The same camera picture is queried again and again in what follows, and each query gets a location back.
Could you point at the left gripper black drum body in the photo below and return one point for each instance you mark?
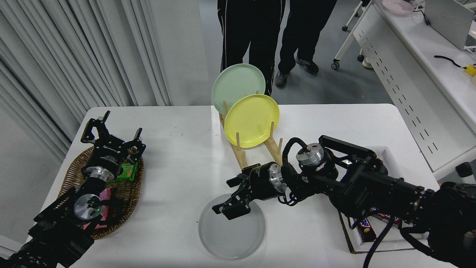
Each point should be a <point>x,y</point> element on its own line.
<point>108,154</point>

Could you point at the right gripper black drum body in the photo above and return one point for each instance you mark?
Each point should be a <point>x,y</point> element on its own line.
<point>262,182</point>

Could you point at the grey plate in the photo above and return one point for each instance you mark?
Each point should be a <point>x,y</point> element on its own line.
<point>230,238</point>

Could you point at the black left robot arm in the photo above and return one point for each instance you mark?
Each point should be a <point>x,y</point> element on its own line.
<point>55,230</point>

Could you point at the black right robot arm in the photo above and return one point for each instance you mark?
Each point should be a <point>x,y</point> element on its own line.
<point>372,186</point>

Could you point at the wooden plate rack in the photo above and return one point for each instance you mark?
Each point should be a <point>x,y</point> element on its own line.
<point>241,158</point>

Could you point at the yellow plate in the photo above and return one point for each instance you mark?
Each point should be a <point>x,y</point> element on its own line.
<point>251,119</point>

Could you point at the pale green plate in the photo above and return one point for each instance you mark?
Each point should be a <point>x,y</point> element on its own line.
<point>236,83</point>

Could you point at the pink plate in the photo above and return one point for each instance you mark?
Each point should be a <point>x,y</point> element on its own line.
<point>398,6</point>

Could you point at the green snack packet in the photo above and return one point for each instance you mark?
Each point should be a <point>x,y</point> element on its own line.
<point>126,173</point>

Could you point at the pink snack packet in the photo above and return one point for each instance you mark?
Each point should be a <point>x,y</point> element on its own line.
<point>106,195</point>

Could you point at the brown wicker basket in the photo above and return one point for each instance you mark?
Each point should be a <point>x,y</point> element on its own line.
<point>126,197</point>

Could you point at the grey white curtain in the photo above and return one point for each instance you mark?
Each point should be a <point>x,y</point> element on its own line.
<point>74,56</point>

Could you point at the brown snack bar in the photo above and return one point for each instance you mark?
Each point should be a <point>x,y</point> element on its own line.
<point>368,230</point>

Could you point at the white rectangular tray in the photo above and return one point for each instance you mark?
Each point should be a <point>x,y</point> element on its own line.
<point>386,243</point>

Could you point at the brown Snickers bar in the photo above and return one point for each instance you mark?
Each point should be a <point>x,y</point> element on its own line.
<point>397,222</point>

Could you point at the person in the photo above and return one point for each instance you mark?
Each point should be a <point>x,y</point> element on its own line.
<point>249,33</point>
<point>301,33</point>

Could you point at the white perforated desk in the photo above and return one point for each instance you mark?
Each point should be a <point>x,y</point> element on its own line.
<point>420,56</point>

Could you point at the black cylinder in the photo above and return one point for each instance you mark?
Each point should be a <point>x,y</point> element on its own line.
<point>465,169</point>

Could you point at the small yellow object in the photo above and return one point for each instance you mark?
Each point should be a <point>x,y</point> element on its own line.
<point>470,70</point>

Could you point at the grey laptop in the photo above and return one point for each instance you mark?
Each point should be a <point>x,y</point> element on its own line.
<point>446,20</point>

